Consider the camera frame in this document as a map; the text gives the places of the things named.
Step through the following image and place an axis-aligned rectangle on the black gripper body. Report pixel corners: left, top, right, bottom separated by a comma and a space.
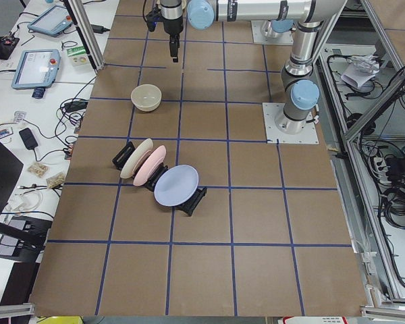
160, 0, 183, 35

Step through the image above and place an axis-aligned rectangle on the cream ceramic bowl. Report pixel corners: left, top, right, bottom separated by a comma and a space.
130, 84, 162, 112

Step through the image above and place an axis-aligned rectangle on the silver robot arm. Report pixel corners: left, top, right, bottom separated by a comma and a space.
151, 1, 346, 135
260, 20, 294, 45

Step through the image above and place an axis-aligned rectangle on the black power adapter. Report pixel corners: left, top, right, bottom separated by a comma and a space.
90, 24, 110, 34

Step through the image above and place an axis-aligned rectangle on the green white carton box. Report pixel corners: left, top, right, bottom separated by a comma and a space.
66, 46, 90, 67

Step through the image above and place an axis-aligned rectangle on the cream plate in rack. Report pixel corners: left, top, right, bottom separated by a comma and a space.
120, 138, 153, 179

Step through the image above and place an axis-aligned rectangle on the teach pendant far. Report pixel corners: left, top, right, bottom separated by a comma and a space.
28, 5, 72, 36

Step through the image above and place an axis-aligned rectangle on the teach pendant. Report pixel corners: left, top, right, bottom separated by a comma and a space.
11, 49, 61, 90
28, 5, 72, 36

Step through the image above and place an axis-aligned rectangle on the pink plate in rack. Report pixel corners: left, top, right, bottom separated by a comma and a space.
133, 145, 166, 186

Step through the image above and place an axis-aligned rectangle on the teach pendant near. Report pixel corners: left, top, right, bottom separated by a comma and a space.
11, 49, 61, 90

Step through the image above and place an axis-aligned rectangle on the lavender plate in rack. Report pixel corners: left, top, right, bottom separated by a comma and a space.
154, 165, 199, 207

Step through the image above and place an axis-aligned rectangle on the black dish rack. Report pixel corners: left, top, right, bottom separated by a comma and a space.
112, 138, 207, 216

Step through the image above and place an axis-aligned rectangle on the black phone on desk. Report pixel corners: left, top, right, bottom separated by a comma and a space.
19, 128, 38, 150

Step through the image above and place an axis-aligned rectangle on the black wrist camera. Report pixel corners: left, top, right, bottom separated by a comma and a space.
145, 7, 162, 32

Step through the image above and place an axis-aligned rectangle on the aluminium frame post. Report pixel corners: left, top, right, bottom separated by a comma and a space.
63, 0, 105, 72

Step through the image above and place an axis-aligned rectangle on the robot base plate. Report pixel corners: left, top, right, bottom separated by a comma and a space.
262, 103, 319, 145
251, 20, 294, 46

